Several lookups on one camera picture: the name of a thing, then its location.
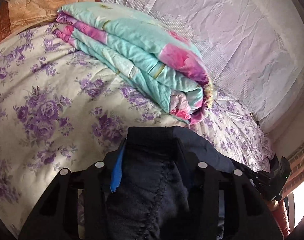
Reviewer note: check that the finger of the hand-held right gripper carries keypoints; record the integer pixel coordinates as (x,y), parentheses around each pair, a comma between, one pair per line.
(258,178)

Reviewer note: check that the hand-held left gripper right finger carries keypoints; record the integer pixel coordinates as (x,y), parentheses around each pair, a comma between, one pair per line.
(185,152)

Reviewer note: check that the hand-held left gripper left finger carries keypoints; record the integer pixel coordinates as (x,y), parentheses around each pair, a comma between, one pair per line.
(118,170)

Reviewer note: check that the dark navy pants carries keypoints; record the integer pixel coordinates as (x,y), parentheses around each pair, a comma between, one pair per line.
(147,192)

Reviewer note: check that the person's right forearm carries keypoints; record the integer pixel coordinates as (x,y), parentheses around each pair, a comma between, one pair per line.
(279,217)

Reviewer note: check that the folded teal pink floral quilt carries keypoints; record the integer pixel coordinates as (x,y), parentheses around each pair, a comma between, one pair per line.
(142,55)

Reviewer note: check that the purple floral bed sheet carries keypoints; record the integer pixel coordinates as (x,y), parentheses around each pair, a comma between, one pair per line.
(41,92)

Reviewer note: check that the white lace cover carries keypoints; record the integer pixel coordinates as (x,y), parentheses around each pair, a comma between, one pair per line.
(242,42)

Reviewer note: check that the orange quilted pillow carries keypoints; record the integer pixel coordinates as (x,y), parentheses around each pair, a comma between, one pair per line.
(29,7)

